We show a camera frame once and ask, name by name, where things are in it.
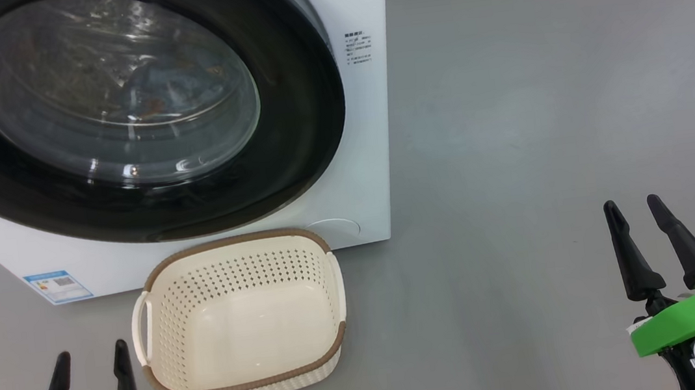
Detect cream perforated laundry basket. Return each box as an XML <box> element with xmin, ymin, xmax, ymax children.
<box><xmin>123</xmin><ymin>223</ymin><xmax>357</xmax><ymax>390</ymax></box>

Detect blue cartoon print garment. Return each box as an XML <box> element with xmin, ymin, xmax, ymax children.
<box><xmin>111</xmin><ymin>51</ymin><xmax>241</xmax><ymax>127</ymax></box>

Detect black round glass washer door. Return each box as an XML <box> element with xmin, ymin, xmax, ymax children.
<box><xmin>0</xmin><ymin>0</ymin><xmax>360</xmax><ymax>261</ymax></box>

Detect blue white energy label sticker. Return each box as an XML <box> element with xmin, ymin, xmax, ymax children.
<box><xmin>22</xmin><ymin>267</ymin><xmax>95</xmax><ymax>308</ymax></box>

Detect white front-load washing machine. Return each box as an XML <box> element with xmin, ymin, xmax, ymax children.
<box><xmin>0</xmin><ymin>0</ymin><xmax>420</xmax><ymax>313</ymax></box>

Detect round white filter cover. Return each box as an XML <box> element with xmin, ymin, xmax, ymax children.
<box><xmin>305</xmin><ymin>215</ymin><xmax>363</xmax><ymax>247</ymax></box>

